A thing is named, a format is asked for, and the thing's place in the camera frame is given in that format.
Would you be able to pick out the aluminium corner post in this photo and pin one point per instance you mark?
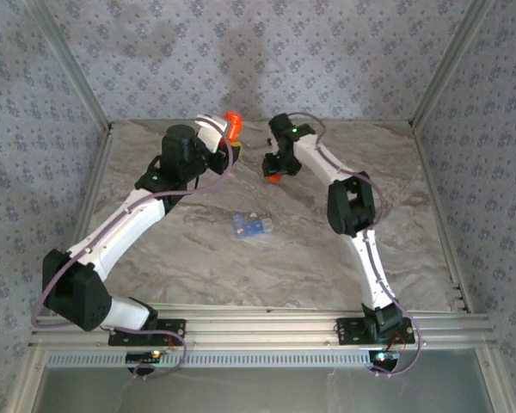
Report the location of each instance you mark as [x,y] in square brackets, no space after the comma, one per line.
[72,64]
[450,64]

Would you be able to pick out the orange bottle cap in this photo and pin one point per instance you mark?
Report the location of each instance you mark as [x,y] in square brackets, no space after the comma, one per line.
[274,177]

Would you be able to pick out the aluminium frame bar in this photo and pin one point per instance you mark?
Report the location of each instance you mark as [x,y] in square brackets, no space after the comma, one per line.
[499,387]
[24,387]

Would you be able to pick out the orange pill bottle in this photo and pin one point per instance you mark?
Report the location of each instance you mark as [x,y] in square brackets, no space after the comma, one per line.
[234,125]

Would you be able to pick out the aluminium mounting rail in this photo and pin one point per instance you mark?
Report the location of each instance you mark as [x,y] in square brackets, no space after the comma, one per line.
[262,327]

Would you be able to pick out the grey metal sheet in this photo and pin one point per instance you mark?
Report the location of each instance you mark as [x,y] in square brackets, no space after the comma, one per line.
[262,391]

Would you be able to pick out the right circuit board with LED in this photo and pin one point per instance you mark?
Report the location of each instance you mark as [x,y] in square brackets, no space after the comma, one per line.
[387,357]

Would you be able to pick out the translucent blue pill organizer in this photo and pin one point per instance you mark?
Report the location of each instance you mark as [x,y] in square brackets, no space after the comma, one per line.
[253,228]

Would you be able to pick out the circuit board with led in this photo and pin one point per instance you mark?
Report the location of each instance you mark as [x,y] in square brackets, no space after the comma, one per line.
[139,356]
[387,357]

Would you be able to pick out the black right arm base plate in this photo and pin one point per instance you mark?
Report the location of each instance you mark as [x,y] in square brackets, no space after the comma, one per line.
[348,333]

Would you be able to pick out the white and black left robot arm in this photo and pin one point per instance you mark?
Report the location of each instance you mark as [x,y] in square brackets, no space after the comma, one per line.
[77,297]

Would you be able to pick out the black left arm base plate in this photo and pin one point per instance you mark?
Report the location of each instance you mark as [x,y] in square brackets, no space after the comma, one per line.
[167,323]

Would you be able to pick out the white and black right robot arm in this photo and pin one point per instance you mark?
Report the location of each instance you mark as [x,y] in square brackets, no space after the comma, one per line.
[352,206]

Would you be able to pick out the left circuit board with LED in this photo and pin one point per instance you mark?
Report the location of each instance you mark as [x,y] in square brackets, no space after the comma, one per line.
[139,356]

